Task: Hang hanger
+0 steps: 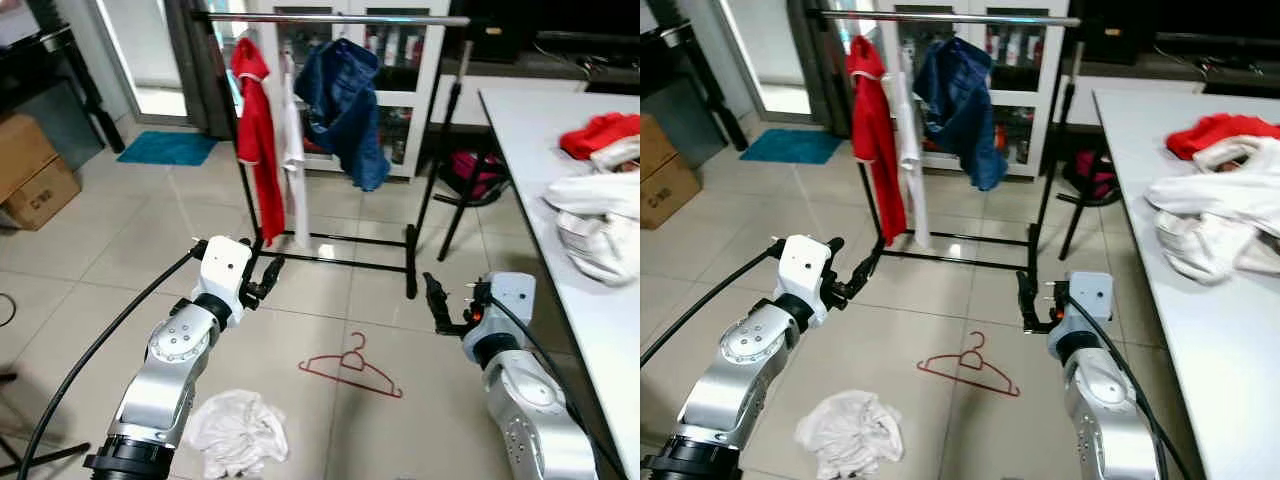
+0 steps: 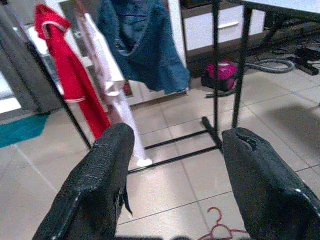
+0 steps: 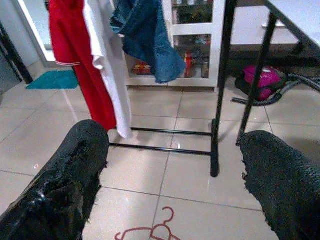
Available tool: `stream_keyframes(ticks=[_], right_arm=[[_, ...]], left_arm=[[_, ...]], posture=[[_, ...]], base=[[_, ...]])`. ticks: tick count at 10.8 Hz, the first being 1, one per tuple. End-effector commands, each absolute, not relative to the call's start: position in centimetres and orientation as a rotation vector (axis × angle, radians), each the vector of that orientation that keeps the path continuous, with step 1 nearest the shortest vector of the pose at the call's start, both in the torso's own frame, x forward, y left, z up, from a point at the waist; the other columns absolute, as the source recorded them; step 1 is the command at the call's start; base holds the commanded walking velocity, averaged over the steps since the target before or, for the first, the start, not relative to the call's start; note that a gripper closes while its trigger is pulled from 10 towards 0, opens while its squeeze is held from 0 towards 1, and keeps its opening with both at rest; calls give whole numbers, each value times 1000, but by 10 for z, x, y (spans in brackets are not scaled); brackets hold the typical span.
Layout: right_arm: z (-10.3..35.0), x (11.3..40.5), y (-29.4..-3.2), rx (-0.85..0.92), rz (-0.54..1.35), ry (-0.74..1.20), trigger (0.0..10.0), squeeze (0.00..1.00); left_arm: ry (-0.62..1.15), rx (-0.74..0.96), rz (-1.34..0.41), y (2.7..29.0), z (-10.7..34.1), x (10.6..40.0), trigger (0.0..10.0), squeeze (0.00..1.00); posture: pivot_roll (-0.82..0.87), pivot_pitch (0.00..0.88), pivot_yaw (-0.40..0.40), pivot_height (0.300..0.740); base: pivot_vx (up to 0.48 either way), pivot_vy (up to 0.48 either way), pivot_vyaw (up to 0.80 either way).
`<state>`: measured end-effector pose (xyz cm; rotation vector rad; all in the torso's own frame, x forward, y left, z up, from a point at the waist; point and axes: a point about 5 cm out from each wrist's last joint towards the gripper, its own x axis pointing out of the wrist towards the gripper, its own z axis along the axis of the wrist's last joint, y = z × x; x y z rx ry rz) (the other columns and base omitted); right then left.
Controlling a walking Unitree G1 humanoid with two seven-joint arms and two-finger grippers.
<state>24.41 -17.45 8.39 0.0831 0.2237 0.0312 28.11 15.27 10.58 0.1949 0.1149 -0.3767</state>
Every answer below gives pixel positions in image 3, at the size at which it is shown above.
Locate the white table black legs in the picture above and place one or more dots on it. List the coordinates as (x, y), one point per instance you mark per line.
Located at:
(300, 15)

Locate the pink vacuum cleaner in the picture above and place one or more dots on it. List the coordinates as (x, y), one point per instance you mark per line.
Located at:
(262, 77)

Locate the blue denim garment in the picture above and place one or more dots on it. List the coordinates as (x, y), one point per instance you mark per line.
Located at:
(150, 37)

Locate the white drawer unit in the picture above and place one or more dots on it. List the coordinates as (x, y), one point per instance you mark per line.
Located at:
(247, 27)

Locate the white glass door cabinet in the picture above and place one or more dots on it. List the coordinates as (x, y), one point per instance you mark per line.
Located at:
(192, 29)

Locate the red polo white striped trim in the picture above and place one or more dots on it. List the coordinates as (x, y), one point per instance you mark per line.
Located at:
(75, 37)

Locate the white framed glass door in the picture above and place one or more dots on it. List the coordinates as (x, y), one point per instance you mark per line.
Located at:
(35, 27)

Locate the red plastic hanger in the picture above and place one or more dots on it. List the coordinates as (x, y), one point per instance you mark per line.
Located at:
(172, 214)
(135, 228)

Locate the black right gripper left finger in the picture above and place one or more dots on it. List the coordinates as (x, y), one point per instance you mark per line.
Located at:
(60, 180)

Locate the red orange printed box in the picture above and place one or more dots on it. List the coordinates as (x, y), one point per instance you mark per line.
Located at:
(141, 68)

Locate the white popsicle print shirt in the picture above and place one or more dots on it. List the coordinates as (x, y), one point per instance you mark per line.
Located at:
(117, 100)

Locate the black chrome clothes rack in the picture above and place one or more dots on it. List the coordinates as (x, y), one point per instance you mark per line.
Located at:
(226, 75)

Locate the teal floor mat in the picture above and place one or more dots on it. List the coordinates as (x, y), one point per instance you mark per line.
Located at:
(52, 80)

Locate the red bottle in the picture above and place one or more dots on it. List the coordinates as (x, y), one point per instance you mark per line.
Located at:
(188, 65)

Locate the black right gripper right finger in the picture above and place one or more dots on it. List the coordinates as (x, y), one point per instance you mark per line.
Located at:
(285, 185)

